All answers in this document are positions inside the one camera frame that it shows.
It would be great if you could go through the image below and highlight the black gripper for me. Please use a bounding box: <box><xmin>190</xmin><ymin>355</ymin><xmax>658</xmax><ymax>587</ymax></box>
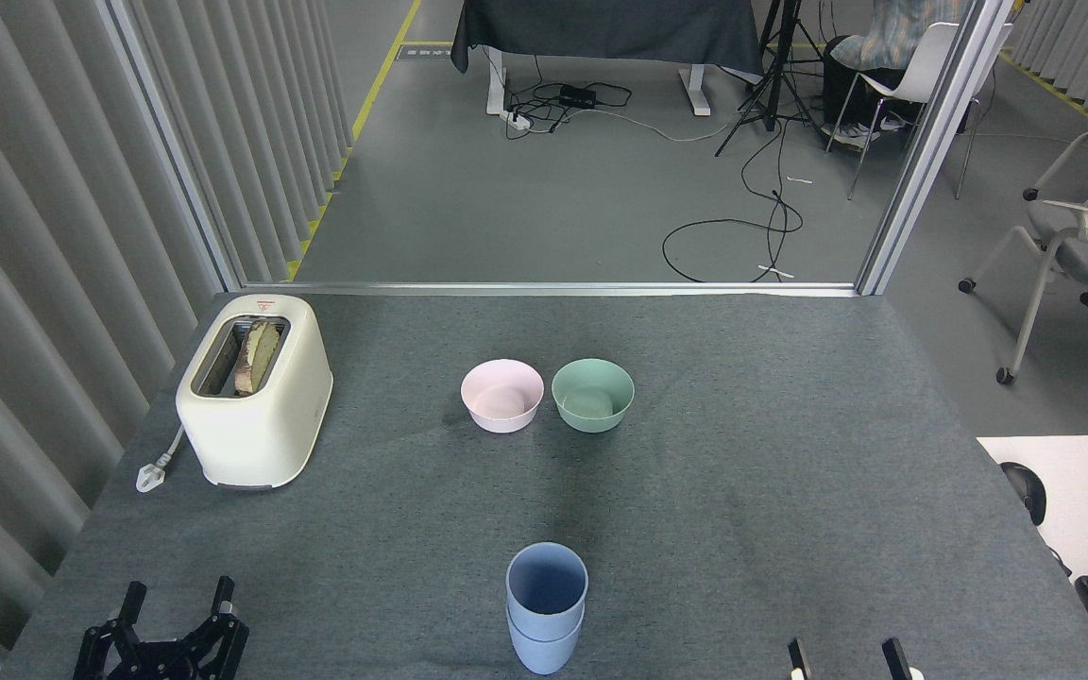
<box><xmin>72</xmin><ymin>576</ymin><xmax>250</xmax><ymax>680</ymax></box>

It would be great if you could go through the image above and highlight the blue plastic cup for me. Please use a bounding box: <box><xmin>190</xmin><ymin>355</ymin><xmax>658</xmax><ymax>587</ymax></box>
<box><xmin>507</xmin><ymin>609</ymin><xmax>586</xmax><ymax>676</ymax></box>
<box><xmin>506</xmin><ymin>542</ymin><xmax>589</xmax><ymax>641</ymax></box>

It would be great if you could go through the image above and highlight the black computer mouse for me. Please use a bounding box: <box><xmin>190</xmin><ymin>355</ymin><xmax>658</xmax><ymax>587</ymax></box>
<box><xmin>999</xmin><ymin>461</ymin><xmax>1047</xmax><ymax>527</ymax></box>

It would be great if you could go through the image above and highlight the cream toaster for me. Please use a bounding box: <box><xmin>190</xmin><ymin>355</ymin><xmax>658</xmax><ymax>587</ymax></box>
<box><xmin>175</xmin><ymin>294</ymin><xmax>333</xmax><ymax>491</ymax></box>

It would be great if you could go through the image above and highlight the bread slice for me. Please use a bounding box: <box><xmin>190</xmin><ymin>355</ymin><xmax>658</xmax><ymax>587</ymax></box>
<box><xmin>233</xmin><ymin>318</ymin><xmax>281</xmax><ymax>396</ymax></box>

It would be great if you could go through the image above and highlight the green bowl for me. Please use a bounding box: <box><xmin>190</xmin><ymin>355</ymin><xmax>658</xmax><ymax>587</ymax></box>
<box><xmin>552</xmin><ymin>358</ymin><xmax>636</xmax><ymax>434</ymax></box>

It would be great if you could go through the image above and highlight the pink bowl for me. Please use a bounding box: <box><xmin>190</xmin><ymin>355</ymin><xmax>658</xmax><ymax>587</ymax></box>
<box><xmin>461</xmin><ymin>359</ymin><xmax>545</xmax><ymax>434</ymax></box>

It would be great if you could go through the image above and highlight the white table leg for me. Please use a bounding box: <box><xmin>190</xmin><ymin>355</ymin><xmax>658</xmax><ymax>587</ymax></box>
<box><xmin>679</xmin><ymin>66</ymin><xmax>713</xmax><ymax>117</ymax></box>
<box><xmin>485</xmin><ymin>47</ymin><xmax>508</xmax><ymax>116</ymax></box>

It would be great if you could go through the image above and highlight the black tripod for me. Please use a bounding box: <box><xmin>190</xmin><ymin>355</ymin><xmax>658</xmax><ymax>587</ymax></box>
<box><xmin>714</xmin><ymin>0</ymin><xmax>830</xmax><ymax>158</ymax></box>

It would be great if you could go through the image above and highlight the white chair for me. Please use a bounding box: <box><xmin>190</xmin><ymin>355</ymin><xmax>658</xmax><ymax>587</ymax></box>
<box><xmin>825</xmin><ymin>21</ymin><xmax>1014</xmax><ymax>201</ymax></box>

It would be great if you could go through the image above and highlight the person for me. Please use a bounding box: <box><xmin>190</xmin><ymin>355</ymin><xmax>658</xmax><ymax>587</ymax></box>
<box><xmin>822</xmin><ymin>0</ymin><xmax>966</xmax><ymax>147</ymax></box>

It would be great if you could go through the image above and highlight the dark table cloth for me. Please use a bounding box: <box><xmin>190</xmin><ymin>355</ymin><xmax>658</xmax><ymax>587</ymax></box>
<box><xmin>450</xmin><ymin>0</ymin><xmax>767</xmax><ymax>79</ymax></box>

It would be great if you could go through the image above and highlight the white toaster plug cable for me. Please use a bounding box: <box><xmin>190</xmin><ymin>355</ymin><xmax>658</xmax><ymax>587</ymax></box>
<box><xmin>135</xmin><ymin>425</ymin><xmax>188</xmax><ymax>494</ymax></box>

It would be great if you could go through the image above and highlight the black floor cable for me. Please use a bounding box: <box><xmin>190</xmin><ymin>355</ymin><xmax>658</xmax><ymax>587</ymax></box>
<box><xmin>662</xmin><ymin>113</ymin><xmax>805</xmax><ymax>284</ymax></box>

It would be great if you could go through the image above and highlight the silver frame rail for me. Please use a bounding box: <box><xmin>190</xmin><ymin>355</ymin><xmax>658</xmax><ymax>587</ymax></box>
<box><xmin>240</xmin><ymin>280</ymin><xmax>861</xmax><ymax>298</ymax></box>

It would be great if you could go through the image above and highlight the silver frame post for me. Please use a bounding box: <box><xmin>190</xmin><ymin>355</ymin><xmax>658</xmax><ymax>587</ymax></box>
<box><xmin>856</xmin><ymin>0</ymin><xmax>1017</xmax><ymax>297</ymax></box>

